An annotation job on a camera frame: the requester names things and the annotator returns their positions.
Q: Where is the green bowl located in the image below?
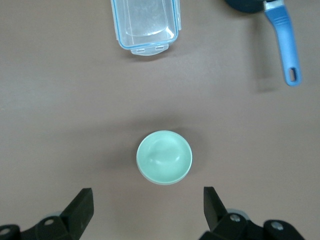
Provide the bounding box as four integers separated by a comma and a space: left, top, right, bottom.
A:
135, 130, 194, 185

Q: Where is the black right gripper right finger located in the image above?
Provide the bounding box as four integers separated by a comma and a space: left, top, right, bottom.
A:
199, 186, 311, 240

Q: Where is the clear plastic food container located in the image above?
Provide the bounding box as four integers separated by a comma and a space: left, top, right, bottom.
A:
110, 0, 182, 56

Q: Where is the black saucepan blue handle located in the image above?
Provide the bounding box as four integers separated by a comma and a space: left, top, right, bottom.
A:
223, 0, 303, 87

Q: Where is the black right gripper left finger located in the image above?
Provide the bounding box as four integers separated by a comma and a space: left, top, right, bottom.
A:
0, 187, 95, 240

